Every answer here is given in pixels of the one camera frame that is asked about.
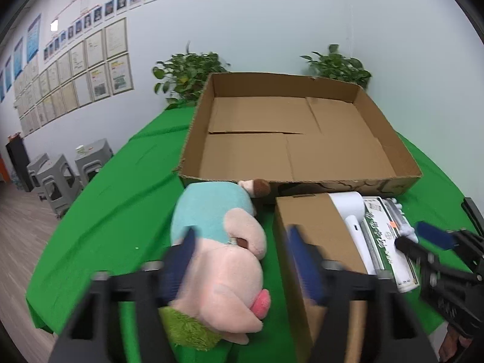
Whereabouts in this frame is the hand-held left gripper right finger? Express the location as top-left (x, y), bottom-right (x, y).
top-left (285, 225), bottom-right (433, 363)

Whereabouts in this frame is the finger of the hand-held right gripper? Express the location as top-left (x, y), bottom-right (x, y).
top-left (415, 197), bottom-right (484, 273)
top-left (395, 235), bottom-right (474, 283)

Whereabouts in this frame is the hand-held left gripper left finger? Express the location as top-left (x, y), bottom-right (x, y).
top-left (49, 229), bottom-right (197, 363)

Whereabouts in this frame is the green and white carton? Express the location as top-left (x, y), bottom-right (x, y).
top-left (361, 196), bottom-right (421, 293)

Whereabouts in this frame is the pink pig plush toy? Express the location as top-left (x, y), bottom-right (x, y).
top-left (159, 179), bottom-right (272, 350)

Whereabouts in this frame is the long cardboard box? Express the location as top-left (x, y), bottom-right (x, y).
top-left (274, 193), bottom-right (379, 363)

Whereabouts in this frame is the white hair dryer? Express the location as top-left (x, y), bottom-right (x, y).
top-left (328, 191), bottom-right (379, 276)

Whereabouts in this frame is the large cardboard box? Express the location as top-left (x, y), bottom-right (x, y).
top-left (178, 72), bottom-right (423, 205)

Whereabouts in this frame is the white blister pack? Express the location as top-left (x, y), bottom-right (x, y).
top-left (382, 198), bottom-right (420, 244)

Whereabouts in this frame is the grey plastic stool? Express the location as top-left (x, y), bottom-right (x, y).
top-left (26, 153), bottom-right (50, 197)
top-left (37, 154), bottom-right (83, 218)
top-left (75, 139), bottom-right (114, 190)

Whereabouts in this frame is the black cabinet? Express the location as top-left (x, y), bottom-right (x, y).
top-left (5, 132), bottom-right (34, 193)

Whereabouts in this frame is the bushy potted plant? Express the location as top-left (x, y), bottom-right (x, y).
top-left (152, 41), bottom-right (231, 110)

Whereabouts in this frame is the small potted plant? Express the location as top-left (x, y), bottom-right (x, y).
top-left (300, 44), bottom-right (373, 90)

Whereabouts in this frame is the wall of framed certificates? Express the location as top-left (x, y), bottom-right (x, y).
top-left (13, 18), bottom-right (135, 137)

